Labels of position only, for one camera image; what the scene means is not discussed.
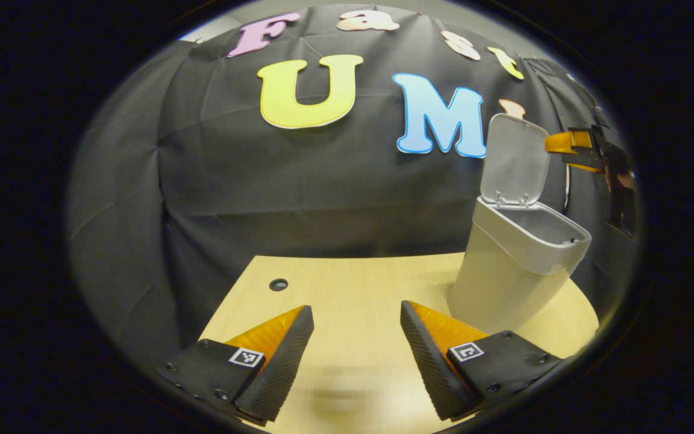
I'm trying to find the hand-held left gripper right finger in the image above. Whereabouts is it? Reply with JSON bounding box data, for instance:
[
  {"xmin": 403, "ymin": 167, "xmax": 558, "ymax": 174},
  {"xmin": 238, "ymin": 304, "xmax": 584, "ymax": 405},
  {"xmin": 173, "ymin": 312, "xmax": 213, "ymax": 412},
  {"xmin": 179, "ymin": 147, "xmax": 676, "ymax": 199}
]
[{"xmin": 399, "ymin": 300, "xmax": 564, "ymax": 423}]

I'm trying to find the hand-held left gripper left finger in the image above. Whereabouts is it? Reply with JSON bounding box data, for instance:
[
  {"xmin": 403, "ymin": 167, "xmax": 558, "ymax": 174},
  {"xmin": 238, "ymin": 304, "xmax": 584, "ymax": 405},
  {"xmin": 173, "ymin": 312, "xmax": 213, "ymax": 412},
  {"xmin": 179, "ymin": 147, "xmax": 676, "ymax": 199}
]
[{"xmin": 155, "ymin": 304, "xmax": 315, "ymax": 426}]

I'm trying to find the white desktop garbage bin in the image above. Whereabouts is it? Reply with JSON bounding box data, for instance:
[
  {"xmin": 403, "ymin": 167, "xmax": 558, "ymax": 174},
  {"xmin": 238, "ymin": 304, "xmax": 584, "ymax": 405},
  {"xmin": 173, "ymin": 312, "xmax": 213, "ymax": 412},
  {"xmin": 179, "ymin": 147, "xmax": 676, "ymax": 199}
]
[{"xmin": 447, "ymin": 113, "xmax": 593, "ymax": 335}]

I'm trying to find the wooden desktop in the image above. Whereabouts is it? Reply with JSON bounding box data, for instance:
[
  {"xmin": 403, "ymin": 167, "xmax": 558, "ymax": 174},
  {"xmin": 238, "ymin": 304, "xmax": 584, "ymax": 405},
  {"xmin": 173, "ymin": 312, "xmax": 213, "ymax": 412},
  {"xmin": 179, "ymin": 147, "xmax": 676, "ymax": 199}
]
[{"xmin": 199, "ymin": 252, "xmax": 599, "ymax": 434}]

